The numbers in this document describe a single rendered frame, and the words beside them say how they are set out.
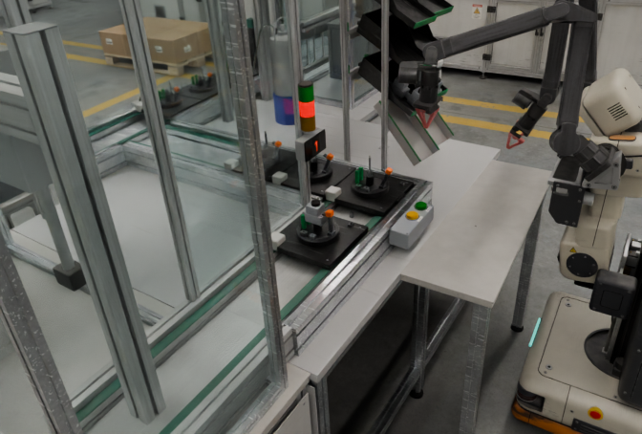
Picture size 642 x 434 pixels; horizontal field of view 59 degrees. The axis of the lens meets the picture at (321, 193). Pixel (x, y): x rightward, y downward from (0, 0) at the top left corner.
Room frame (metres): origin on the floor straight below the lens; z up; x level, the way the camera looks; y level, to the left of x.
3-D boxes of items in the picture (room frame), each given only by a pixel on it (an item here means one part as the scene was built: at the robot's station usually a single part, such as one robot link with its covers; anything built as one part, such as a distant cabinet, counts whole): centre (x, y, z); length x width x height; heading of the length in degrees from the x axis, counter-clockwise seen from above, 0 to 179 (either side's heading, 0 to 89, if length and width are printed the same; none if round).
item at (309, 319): (1.48, -0.14, 0.91); 0.89 x 0.06 x 0.11; 145
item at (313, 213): (1.52, 0.03, 1.06); 0.08 x 0.04 x 0.07; 55
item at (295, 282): (1.56, 0.01, 0.91); 0.84 x 0.28 x 0.10; 145
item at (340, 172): (1.93, 0.02, 1.01); 0.24 x 0.24 x 0.13; 55
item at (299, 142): (1.70, 0.03, 1.29); 0.12 x 0.05 x 0.25; 145
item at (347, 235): (1.51, 0.02, 0.96); 0.24 x 0.24 x 0.02; 55
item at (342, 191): (1.79, -0.18, 1.01); 0.24 x 0.24 x 0.13; 55
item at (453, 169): (2.04, 0.19, 0.84); 1.50 x 1.41 x 0.03; 145
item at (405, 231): (1.60, -0.30, 0.93); 0.21 x 0.07 x 0.06; 145
